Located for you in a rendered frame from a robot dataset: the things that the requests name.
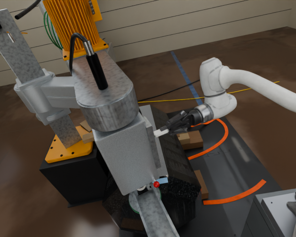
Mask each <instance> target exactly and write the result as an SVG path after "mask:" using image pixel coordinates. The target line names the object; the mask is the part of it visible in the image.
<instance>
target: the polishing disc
mask: <svg viewBox="0 0 296 237"><path fill-rule="evenodd" d="M146 187H147V189H148V191H149V190H151V189H152V188H150V184H147V185H146ZM155 189H156V191H157V193H158V195H159V197H160V199H161V192H160V189H159V188H156V187H155ZM134 193H135V196H136V197H137V196H138V192H137V190H135V191H134ZM128 200H129V204H130V207H131V208H132V210H133V211H134V212H136V213H138V214H140V213H139V211H138V208H137V206H136V203H135V200H134V197H133V195H132V192H130V194H129V198H128Z"/></svg>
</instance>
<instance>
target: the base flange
mask: <svg viewBox="0 0 296 237"><path fill-rule="evenodd" d="M76 129H77V131H78V133H79V134H80V136H81V138H82V135H84V134H88V133H89V132H88V131H87V130H85V129H84V128H82V127H81V126H76ZM93 142H94V141H92V142H89V143H86V144H84V143H83V141H82V140H81V141H79V142H77V143H76V144H74V145H72V146H71V147H69V148H67V149H66V148H65V147H64V145H63V144H62V143H61V141H60V140H59V138H58V137H57V135H55V137H54V139H53V141H52V144H51V146H50V148H49V151H48V153H47V155H46V158H45V160H46V161H47V162H48V163H53V162H57V161H61V160H66V159H70V158H76V157H80V156H85V155H88V154H89V153H91V152H92V148H93Z"/></svg>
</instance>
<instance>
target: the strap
mask: <svg viewBox="0 0 296 237"><path fill-rule="evenodd" d="M214 120H215V119H213V120H211V121H208V122H206V123H204V124H209V123H211V122H212V121H214ZM216 120H218V121H219V122H220V123H221V124H222V125H223V126H224V129H225V134H224V137H223V138H222V139H221V140H220V141H219V142H218V143H217V144H215V145H214V146H212V147H211V148H209V149H207V150H205V151H203V152H201V153H199V154H196V155H193V156H191V157H188V159H189V160H191V159H193V158H196V157H199V156H201V155H204V154H206V153H208V152H210V151H211V150H213V149H215V148H216V147H217V146H219V145H220V144H222V143H223V142H224V141H225V139H226V138H227V136H228V128H227V126H226V124H225V123H224V122H223V121H221V120H220V119H216ZM197 125H200V124H197ZM191 127H193V126H191ZM265 183H266V181H265V180H263V179H262V180H261V181H260V182H259V183H258V184H257V185H256V186H254V187H252V188H251V189H249V190H247V191H245V192H243V193H241V194H238V195H236V196H234V197H229V198H225V199H219V200H205V201H203V203H204V205H212V204H223V203H228V202H232V201H235V200H238V199H241V198H243V197H246V196H248V195H250V194H252V193H253V192H255V191H257V190H258V189H259V188H261V187H262V186H263V185H264V184H265Z"/></svg>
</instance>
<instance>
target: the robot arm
mask: <svg viewBox="0 0 296 237"><path fill-rule="evenodd" d="M200 83H201V88H202V91H203V93H204V104H202V105H199V106H197V107H195V108H194V109H193V110H191V111H189V112H187V113H186V112H185V111H183V110H182V111H181V112H180V113H178V114H177V115H175V116H174V117H173V118H171V119H170V120H168V121H167V122H166V123H167V124H165V126H163V127H161V128H160V129H158V130H156V131H154V136H155V138H156V137H158V136H161V135H165V134H167V133H169V134H170V135H175V134H180V133H187V128H189V127H190V126H195V125H197V124H204V123H206V122H208V121H211V120H213V119H218V118H221V117H223V116H225V115H227V114H228V113H230V112H231V111H233V110H234V109H235V108H236V106H237V100H236V98H235V97H234V96H233V95H231V94H227V93H226V90H225V89H228V88H229V87H230V85H232V84H235V83H239V84H243V85H246V86H248V87H250V88H251V89H253V90H255V91H257V92H258V93H260V94H262V95H263V96H265V97H267V98H268V99H270V100H272V101H274V102H275V103H277V104H279V105H280V106H282V107H284V108H286V109H288V110H290V111H293V112H295V113H296V93H293V92H291V91H289V90H287V89H285V88H283V87H281V86H279V85H277V84H275V83H273V82H271V81H269V80H267V79H265V78H262V77H260V76H258V75H256V74H254V73H251V72H248V71H244V70H232V69H229V67H228V66H223V65H222V63H221V61H220V60H219V59H217V58H215V57H213V58H210V59H208V60H206V61H203V62H202V64H201V66H200ZM295 194H296V192H295ZM287 206H288V207H289V208H290V209H291V210H292V212H293V213H294V215H295V216H296V202H287ZM292 237H296V224H295V228H294V232H293V236H292Z"/></svg>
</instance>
